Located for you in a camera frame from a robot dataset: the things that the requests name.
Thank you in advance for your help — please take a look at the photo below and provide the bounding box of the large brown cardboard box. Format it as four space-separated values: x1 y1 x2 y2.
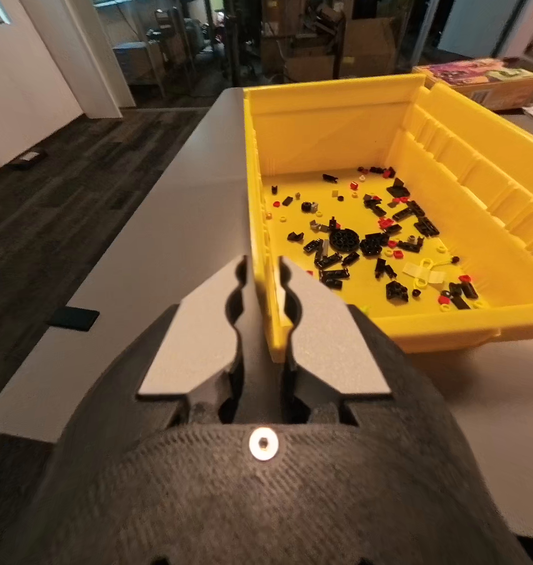
284 18 397 82

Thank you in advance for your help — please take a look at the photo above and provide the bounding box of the small flat floor object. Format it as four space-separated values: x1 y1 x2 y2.
10 149 47 171

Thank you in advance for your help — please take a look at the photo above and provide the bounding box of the black flat pad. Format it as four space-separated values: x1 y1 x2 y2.
49 306 100 333

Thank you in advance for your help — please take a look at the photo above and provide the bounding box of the white cabinet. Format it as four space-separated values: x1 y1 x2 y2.
438 0 516 58

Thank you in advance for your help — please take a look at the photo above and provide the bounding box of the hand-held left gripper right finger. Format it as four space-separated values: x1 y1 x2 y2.
277 255 393 418

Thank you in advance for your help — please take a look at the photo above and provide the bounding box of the yellow plastic bin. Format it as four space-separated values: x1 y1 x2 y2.
242 73 533 363

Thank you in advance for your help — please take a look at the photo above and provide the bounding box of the pile of lego pieces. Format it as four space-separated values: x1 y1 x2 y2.
266 165 490 314

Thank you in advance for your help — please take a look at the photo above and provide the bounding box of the colourful cardboard lego box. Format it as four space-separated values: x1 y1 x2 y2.
412 57 533 111

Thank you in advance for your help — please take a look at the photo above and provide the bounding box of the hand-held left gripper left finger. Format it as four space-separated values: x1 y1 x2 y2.
135 255 249 413

